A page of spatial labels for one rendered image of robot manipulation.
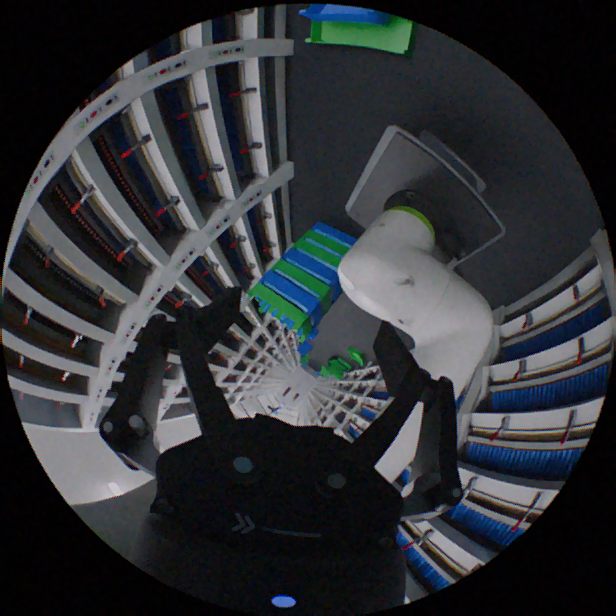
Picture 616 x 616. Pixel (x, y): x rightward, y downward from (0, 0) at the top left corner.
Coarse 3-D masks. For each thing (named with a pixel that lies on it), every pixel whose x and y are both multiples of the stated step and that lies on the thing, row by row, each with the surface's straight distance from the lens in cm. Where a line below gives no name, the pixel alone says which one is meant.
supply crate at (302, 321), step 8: (256, 288) 100; (264, 288) 98; (256, 296) 106; (264, 296) 96; (272, 296) 95; (264, 304) 115; (272, 304) 93; (280, 304) 93; (288, 304) 92; (272, 312) 114; (280, 312) 113; (288, 312) 90; (296, 312) 90; (296, 320) 88; (304, 320) 88; (296, 328) 87; (304, 328) 93; (304, 336) 101
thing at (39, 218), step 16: (32, 208) 65; (48, 224) 65; (32, 240) 84; (48, 240) 65; (64, 240) 66; (64, 256) 67; (80, 256) 68; (96, 272) 72; (112, 288) 76; (112, 304) 98; (128, 304) 88
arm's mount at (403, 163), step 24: (408, 144) 44; (384, 168) 47; (408, 168) 45; (432, 168) 44; (360, 192) 52; (384, 192) 49; (432, 192) 46; (456, 192) 45; (360, 216) 56; (456, 216) 47; (480, 216) 46; (480, 240) 49
